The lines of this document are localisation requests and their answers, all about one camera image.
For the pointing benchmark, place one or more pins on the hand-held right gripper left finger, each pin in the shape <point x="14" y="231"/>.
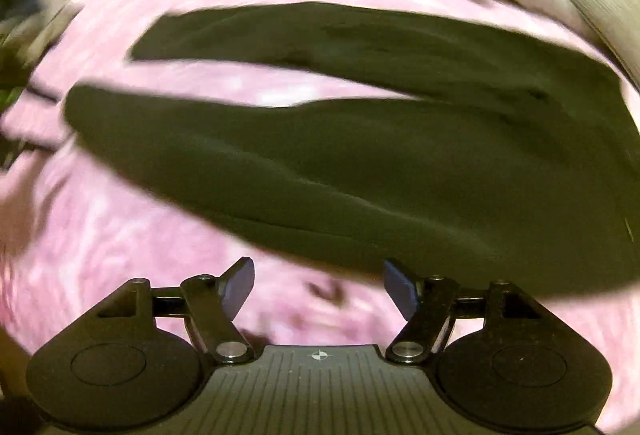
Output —
<point x="239" y="286"/>

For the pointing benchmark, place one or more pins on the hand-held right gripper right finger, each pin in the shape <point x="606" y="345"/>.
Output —
<point x="400" y="287"/>

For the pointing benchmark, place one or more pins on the dark green pants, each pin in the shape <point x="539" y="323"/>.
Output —
<point x="350" y="155"/>

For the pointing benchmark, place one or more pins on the pink patterned blanket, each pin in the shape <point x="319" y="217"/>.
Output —
<point x="125" y="235"/>

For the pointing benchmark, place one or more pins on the dark blurred object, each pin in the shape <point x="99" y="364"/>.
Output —
<point x="15" y="45"/>

